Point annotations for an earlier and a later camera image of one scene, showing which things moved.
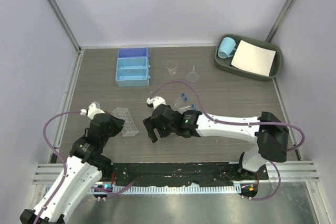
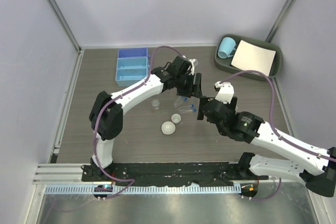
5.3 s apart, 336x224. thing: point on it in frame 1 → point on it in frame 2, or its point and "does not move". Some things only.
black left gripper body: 115,128 → 186,80
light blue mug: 227,48 does not move
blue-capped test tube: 184,99 does not move
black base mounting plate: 182,173 does not move
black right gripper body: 172,129 → 233,104
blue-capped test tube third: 192,105 does not move
